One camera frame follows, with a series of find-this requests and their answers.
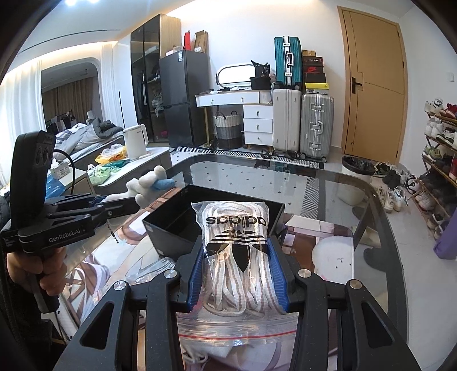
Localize bagged white adidas laces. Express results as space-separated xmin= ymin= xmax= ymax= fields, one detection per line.
xmin=178 ymin=201 xmax=297 ymax=362

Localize white blue plush toy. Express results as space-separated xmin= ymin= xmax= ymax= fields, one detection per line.
xmin=126 ymin=166 xmax=176 ymax=209

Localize person's left hand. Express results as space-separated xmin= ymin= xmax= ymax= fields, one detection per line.
xmin=6 ymin=247 xmax=67 ymax=296

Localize anime print desk mat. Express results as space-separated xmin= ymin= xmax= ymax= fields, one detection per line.
xmin=58 ymin=186 xmax=355 ymax=371

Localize black cardboard box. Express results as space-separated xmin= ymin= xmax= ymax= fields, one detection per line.
xmin=143 ymin=185 xmax=285 ymax=261

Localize grey side cabinet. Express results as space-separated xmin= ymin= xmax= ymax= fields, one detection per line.
xmin=74 ymin=147 xmax=172 ymax=195

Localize white bin with black bag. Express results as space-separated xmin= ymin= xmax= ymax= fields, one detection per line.
xmin=337 ymin=155 xmax=375 ymax=206

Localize white electric kettle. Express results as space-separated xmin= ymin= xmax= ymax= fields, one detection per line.
xmin=123 ymin=124 xmax=149 ymax=160

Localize grey white woven basket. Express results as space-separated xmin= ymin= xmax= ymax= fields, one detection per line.
xmin=214 ymin=110 xmax=242 ymax=149

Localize white drawer unit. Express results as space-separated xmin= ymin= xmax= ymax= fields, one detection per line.
xmin=243 ymin=104 xmax=273 ymax=147

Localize silver aluminium suitcase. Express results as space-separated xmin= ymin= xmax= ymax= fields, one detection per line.
xmin=299 ymin=94 xmax=334 ymax=163

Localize white hard suitcase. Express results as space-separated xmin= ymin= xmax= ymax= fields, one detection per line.
xmin=272 ymin=89 xmax=302 ymax=152

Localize purple shopping bag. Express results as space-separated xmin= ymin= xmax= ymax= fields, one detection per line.
xmin=433 ymin=212 xmax=457 ymax=260

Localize wooden shoe rack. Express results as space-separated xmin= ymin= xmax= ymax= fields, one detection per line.
xmin=414 ymin=98 xmax=456 ymax=240

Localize white vanity desk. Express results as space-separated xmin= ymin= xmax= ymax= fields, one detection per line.
xmin=195 ymin=90 xmax=272 ymax=107

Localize black handbag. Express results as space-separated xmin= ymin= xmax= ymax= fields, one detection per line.
xmin=250 ymin=60 xmax=271 ymax=90

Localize black refrigerator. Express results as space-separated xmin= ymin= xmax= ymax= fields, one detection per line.
xmin=160 ymin=49 xmax=211 ymax=148

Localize stack of shoe boxes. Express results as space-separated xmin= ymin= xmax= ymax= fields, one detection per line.
xmin=302 ymin=50 xmax=329 ymax=95

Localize oval vanity mirror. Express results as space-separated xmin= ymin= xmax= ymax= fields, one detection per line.
xmin=215 ymin=64 xmax=255 ymax=90

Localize tall dark glass cabinet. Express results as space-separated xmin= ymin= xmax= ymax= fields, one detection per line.
xmin=130 ymin=14 xmax=181 ymax=142

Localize wooden door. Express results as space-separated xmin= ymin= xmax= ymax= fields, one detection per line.
xmin=338 ymin=6 xmax=408 ymax=165

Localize teal suitcase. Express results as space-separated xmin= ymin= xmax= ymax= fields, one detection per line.
xmin=274 ymin=36 xmax=303 ymax=90

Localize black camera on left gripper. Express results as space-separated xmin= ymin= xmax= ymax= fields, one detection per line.
xmin=10 ymin=131 xmax=56 ymax=219

